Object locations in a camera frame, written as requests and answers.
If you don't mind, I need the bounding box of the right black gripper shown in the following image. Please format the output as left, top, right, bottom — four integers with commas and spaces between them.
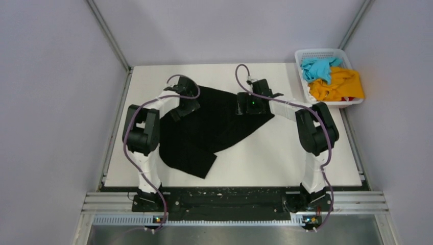
237, 92, 267, 115

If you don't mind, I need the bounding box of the black t-shirt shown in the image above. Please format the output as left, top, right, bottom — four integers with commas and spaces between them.
159, 86, 274, 179

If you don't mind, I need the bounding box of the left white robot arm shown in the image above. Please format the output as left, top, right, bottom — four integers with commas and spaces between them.
122, 75, 201, 211

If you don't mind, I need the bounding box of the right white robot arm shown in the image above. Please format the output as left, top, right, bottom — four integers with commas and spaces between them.
236, 79, 339, 212

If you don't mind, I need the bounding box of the white plastic basket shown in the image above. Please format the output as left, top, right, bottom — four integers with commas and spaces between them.
295, 48, 364, 108

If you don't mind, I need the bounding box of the light blue t-shirt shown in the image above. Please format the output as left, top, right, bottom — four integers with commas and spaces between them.
300, 57, 343, 85

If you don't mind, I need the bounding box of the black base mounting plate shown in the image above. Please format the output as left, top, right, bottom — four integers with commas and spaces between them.
130, 187, 333, 222

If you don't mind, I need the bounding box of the orange t-shirt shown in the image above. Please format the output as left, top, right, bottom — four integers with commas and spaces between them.
308, 67, 365, 102

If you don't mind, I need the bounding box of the white slotted cable duct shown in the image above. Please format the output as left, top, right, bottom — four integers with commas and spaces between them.
92, 214, 319, 227

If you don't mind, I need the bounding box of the aluminium frame rail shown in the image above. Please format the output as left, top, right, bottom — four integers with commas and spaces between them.
81, 191, 389, 214

